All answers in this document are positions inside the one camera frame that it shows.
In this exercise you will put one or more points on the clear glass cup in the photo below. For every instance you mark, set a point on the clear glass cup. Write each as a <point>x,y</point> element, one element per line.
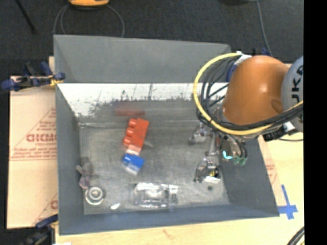
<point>95,195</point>

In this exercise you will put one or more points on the grey metal bin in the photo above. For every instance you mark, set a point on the grey metal bin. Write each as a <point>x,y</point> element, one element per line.
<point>163,167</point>

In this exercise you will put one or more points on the black cylinder on white bracket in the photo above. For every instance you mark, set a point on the black cylinder on white bracket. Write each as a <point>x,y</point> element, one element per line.
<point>274,136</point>

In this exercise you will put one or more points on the clear plastic bottle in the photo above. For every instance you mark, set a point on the clear plastic bottle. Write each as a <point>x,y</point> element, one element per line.
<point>153,195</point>

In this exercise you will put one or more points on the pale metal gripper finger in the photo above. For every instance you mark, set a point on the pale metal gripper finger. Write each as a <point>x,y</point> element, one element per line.
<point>207,168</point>
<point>198,134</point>

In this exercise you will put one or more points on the grey purple toy animal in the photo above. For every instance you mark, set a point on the grey purple toy animal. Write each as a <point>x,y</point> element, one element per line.
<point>85,171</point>

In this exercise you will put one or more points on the blue and white block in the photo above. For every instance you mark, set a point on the blue and white block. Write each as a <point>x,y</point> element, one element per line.
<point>133,163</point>

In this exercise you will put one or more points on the small white scrap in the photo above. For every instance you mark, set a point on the small white scrap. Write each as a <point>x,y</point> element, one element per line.
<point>115,206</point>

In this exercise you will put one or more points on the red toy brick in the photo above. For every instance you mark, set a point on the red toy brick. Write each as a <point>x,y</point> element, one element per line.
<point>136,133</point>

